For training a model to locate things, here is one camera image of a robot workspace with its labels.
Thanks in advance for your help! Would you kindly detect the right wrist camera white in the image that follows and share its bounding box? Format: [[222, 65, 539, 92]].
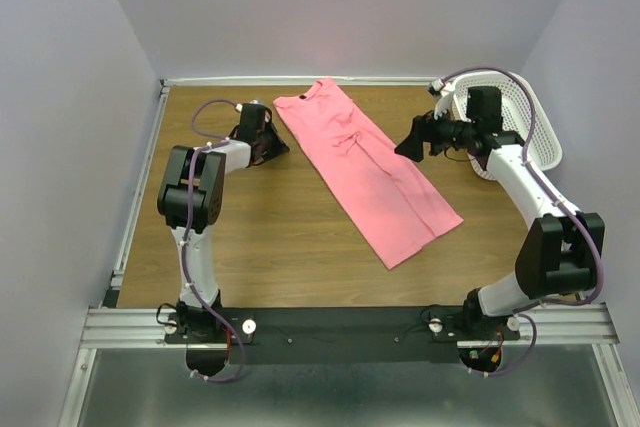
[[428, 78, 455, 119]]

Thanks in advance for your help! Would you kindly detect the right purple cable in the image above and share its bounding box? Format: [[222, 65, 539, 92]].
[[434, 65, 609, 308]]

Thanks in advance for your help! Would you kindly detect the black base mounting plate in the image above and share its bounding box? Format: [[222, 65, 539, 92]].
[[160, 304, 520, 367]]

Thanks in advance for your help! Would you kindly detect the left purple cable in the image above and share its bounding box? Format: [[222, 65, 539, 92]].
[[180, 98, 246, 383]]

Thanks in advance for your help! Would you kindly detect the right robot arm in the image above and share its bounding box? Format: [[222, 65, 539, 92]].
[[395, 86, 605, 332]]

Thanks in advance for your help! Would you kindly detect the purple cable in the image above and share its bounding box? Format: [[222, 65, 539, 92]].
[[180, 98, 246, 383], [434, 65, 609, 308]]

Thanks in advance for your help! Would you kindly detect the white perforated plastic basket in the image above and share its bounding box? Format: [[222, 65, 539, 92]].
[[448, 70, 563, 171]]

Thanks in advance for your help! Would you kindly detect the pink t shirt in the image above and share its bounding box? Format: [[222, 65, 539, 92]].
[[273, 78, 463, 270]]

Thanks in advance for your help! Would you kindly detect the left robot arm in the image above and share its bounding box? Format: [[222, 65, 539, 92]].
[[157, 100, 289, 343]]

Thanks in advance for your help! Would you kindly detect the aluminium frame rail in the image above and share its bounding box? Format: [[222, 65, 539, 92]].
[[57, 79, 624, 427]]

